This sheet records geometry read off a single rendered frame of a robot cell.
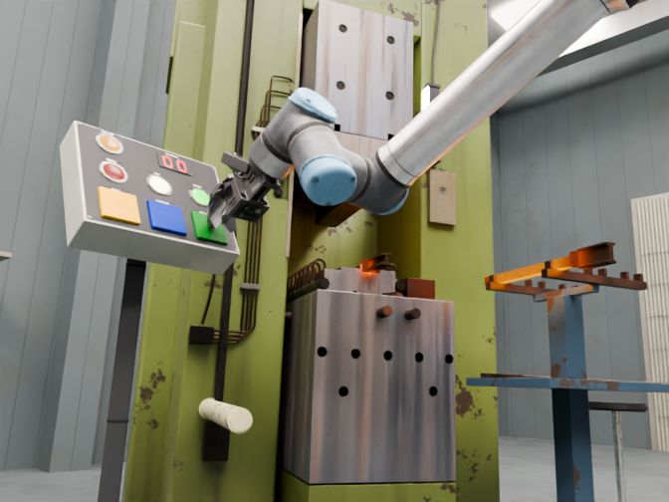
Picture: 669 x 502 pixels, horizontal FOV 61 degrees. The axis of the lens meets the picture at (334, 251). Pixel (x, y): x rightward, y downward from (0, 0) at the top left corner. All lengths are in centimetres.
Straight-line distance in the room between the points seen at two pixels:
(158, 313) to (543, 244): 860
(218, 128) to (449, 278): 81
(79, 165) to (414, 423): 95
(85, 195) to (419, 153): 62
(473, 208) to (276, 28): 83
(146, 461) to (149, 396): 19
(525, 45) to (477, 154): 102
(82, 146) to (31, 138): 405
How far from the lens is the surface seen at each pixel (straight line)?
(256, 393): 155
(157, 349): 196
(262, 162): 109
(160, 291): 198
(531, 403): 993
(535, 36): 97
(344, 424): 141
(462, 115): 99
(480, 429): 181
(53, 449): 487
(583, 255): 138
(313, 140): 99
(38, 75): 552
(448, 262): 179
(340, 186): 98
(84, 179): 119
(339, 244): 202
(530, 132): 1080
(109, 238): 116
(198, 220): 126
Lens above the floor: 69
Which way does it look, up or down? 13 degrees up
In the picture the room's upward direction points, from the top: 2 degrees clockwise
